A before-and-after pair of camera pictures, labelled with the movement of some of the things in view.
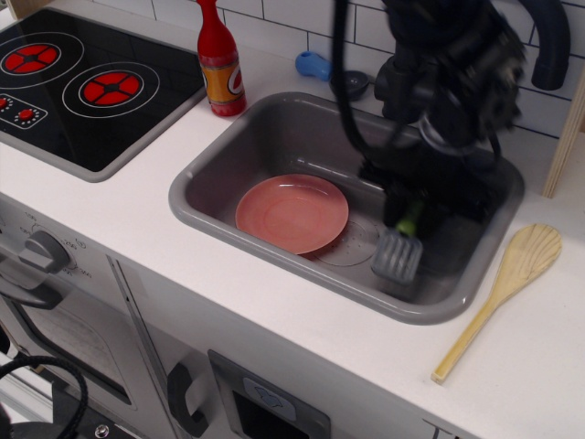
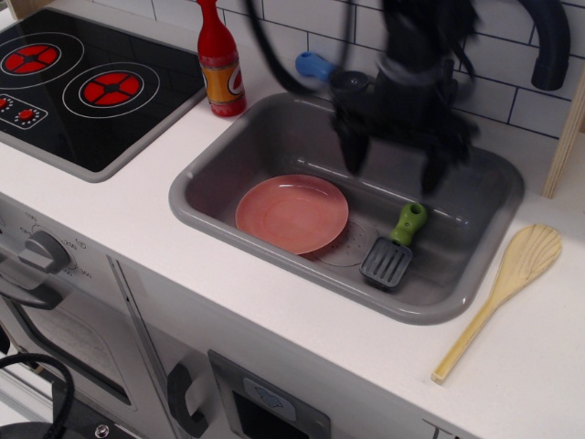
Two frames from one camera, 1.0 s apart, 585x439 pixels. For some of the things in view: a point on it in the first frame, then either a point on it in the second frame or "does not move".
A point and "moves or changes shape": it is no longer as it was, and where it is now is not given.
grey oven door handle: x=28 y=285 does not move
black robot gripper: x=436 y=168 -> x=412 y=95
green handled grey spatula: x=399 y=253 moves or changes shape
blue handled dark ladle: x=355 y=81 does not move
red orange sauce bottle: x=219 y=64 does not move
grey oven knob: x=45 y=251 does not move
